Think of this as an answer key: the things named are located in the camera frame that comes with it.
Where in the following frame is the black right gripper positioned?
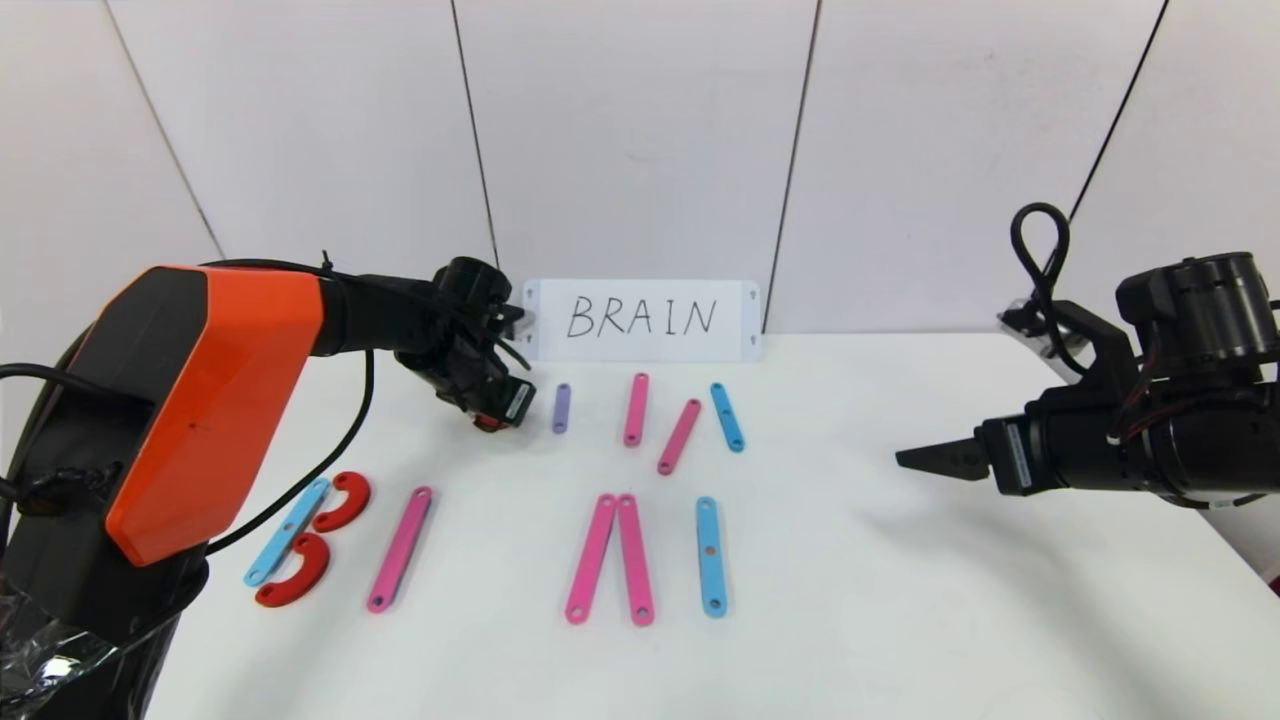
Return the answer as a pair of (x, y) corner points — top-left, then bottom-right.
(895, 386), (1149, 497)

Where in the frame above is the long pink bar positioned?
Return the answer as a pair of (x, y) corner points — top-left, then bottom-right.
(565, 493), (618, 627)
(366, 487), (433, 613)
(658, 398), (703, 476)
(617, 494), (657, 628)

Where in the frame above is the white BRAIN word card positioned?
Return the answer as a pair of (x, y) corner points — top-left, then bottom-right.
(520, 279), (763, 362)

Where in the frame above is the short blue bar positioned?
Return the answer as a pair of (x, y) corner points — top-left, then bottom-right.
(710, 382), (747, 453)

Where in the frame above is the light blue bar orange hole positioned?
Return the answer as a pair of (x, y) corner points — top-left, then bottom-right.
(697, 497), (729, 619)

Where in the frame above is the short pink bar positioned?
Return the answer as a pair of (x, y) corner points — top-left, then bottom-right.
(624, 372), (651, 448)

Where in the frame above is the large red curved piece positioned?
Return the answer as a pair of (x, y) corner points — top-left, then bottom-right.
(254, 532), (331, 609)
(312, 472), (372, 533)

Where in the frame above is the long light blue bar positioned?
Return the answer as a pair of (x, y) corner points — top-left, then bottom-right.
(243, 477), (331, 588)

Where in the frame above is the clear plastic wrap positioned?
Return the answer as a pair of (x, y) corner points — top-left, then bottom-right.
(0, 590), (191, 720)

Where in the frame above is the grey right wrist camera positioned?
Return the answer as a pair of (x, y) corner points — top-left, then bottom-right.
(1000, 298), (1067, 356)

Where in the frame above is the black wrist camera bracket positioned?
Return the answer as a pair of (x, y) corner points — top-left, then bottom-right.
(1045, 300), (1141, 396)

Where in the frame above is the black looped camera cable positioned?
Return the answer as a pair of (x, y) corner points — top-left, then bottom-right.
(1010, 203), (1086, 371)

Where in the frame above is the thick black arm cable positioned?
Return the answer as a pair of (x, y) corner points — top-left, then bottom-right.
(205, 345), (377, 557)

